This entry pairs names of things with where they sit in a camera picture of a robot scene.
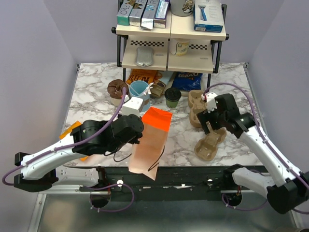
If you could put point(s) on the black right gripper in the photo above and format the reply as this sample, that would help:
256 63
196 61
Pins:
204 117

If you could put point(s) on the single brown cup carrier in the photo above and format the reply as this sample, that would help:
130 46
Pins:
207 148

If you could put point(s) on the green paper coffee cup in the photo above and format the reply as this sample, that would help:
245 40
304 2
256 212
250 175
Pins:
172 103

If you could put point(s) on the black plastic cup lid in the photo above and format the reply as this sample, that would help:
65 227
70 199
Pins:
172 94

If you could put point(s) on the orange paper gift bag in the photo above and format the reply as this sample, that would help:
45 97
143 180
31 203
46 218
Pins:
146 155

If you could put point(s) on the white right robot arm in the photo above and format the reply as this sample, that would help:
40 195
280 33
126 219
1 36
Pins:
286 186

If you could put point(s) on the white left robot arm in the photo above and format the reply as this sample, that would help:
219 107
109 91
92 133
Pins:
45 169

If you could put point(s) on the brown cardboard cup carrier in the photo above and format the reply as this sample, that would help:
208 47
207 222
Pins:
196 105

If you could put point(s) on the blue Doritos chip bag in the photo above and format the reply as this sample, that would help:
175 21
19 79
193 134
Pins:
186 81

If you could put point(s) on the olive brown small package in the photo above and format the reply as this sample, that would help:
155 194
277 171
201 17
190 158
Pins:
158 89

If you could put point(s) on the white printed paper cup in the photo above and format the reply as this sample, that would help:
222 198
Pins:
178 47

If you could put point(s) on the orange snack bag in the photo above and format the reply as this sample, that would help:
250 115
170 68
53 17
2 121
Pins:
148 76

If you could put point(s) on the light blue cup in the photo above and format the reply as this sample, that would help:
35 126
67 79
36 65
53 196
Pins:
138 89

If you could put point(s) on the blue razor package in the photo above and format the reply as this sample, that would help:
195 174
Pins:
208 16

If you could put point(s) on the brown and white pouch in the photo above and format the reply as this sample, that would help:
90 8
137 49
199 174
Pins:
114 90

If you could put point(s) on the purple white toothpaste box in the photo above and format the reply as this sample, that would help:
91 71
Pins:
160 18

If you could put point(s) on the grey cartoon mug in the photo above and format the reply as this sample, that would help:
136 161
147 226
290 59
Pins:
182 7

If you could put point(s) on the silver blue toothpaste box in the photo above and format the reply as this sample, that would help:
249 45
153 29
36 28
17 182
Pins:
147 21

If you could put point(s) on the teal toothpaste box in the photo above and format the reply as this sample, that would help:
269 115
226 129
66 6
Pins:
124 12

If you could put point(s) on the orange snack packet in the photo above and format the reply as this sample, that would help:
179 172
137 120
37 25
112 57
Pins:
68 131

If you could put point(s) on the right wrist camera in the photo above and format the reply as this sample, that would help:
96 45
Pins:
209 98

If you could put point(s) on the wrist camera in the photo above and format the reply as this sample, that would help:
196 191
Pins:
209 98
133 107

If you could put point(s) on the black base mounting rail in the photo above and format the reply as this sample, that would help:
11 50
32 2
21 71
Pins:
171 184

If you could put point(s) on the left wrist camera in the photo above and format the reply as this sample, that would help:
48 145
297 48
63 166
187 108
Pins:
133 107

